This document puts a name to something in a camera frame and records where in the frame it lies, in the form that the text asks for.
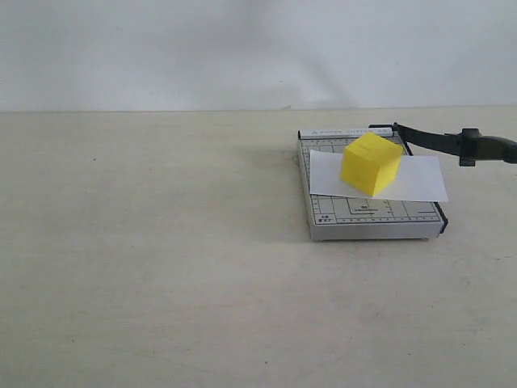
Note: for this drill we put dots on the yellow foam cube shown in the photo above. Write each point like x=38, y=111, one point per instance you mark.
x=370, y=163

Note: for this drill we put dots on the white paper sheet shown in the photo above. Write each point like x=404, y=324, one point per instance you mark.
x=419, y=178

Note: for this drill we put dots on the black cutter blade lever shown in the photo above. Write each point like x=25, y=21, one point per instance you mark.
x=470, y=146

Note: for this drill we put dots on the grey paper cutter base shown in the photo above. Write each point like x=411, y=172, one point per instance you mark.
x=349, y=218

